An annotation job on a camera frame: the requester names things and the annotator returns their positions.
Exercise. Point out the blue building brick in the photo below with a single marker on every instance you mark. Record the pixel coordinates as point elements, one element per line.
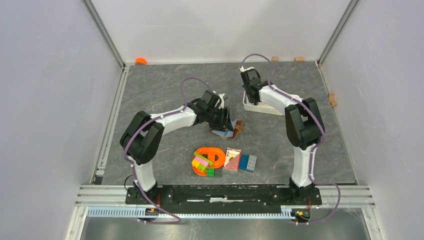
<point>243,164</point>

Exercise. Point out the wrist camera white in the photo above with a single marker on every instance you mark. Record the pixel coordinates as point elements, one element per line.
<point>221,102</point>
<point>242,69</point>

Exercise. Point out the white cable comb strip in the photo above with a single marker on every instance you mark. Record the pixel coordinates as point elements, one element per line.
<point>143,213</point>

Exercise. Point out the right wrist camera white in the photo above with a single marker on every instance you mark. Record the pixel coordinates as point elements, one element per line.
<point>242,69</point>

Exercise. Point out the white plastic tray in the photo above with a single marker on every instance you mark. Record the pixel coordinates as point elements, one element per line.
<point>260,107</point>

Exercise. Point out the green building brick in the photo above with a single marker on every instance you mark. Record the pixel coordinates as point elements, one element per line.
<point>210,172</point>

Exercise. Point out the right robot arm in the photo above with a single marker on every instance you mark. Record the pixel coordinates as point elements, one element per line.
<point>303,123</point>

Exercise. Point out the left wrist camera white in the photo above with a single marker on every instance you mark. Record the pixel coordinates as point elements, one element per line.
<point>221,102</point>

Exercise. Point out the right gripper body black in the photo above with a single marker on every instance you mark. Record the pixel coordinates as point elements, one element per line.
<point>251,100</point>

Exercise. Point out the dark grey building brick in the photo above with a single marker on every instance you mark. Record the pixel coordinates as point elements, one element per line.
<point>218,172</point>

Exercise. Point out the orange plastic loop toy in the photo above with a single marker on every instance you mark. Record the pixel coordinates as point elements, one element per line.
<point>214,154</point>

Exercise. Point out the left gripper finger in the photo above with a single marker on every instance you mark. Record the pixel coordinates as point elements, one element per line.
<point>217,122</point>
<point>227,119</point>

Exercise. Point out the playing card box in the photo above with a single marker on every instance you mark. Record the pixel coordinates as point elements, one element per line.
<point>232,159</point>

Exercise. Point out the wooden curved piece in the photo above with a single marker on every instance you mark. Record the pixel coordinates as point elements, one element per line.
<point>332,99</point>

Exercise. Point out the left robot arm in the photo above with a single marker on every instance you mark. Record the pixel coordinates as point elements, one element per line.
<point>141,139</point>

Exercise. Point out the orange round cap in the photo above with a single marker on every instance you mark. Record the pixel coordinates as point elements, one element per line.
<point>140,61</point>

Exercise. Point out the pink yellow brick stack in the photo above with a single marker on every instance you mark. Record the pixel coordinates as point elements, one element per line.
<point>200,162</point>

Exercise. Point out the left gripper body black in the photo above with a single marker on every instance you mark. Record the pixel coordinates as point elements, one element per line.
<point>212,111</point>

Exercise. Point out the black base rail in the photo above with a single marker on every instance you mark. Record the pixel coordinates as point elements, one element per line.
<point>225,199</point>

